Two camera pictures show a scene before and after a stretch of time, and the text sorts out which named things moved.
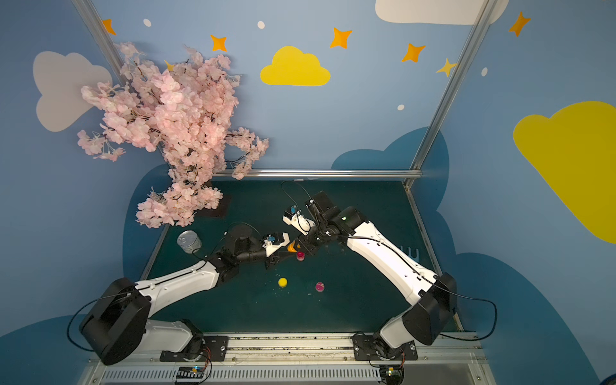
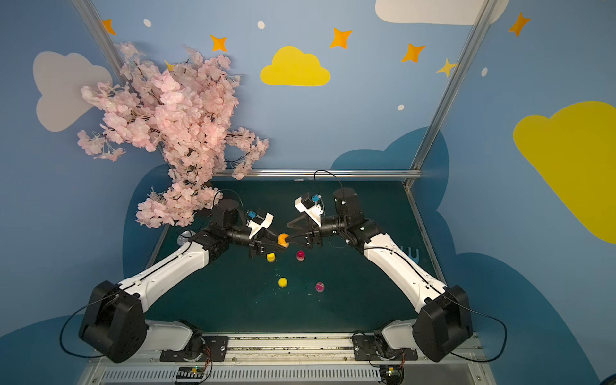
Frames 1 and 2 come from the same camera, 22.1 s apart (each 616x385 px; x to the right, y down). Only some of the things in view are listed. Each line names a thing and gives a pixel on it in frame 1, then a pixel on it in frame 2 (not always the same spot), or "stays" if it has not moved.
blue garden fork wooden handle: [416, 257] stays
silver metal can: [189, 241] stays
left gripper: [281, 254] → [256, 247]
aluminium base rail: [309, 358] stays
